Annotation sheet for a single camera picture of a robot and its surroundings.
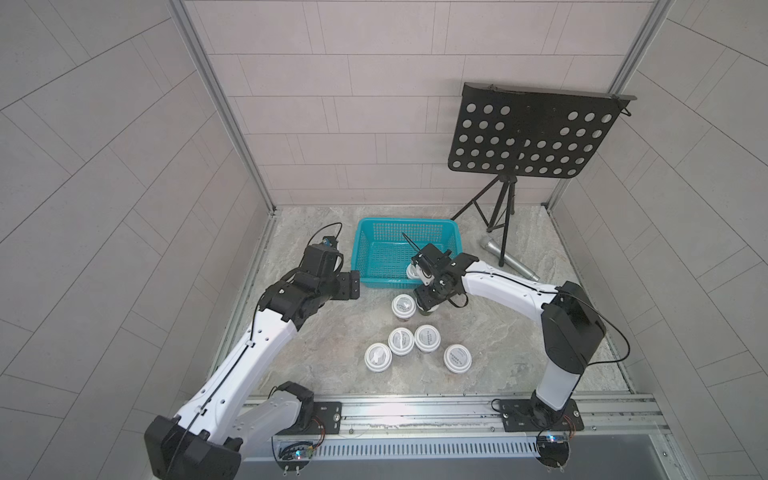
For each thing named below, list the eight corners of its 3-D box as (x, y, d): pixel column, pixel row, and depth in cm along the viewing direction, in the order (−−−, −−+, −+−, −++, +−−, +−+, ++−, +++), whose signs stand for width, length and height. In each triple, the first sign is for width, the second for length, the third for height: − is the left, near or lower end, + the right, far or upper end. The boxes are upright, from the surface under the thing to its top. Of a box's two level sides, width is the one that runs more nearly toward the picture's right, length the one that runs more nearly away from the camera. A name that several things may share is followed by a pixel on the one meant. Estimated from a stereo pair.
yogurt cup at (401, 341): (386, 353, 83) (385, 343, 76) (397, 334, 86) (397, 322, 79) (404, 364, 81) (405, 354, 74) (415, 344, 84) (416, 332, 78)
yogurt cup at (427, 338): (415, 356, 82) (416, 348, 77) (414, 333, 87) (415, 324, 81) (438, 356, 82) (441, 348, 77) (437, 333, 87) (439, 324, 81)
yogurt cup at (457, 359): (443, 377, 79) (446, 369, 74) (440, 353, 83) (444, 344, 78) (468, 377, 79) (473, 369, 74) (464, 353, 83) (469, 344, 78)
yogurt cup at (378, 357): (365, 375, 79) (363, 368, 74) (367, 351, 83) (365, 342, 78) (392, 376, 79) (391, 368, 74) (392, 351, 83) (392, 342, 78)
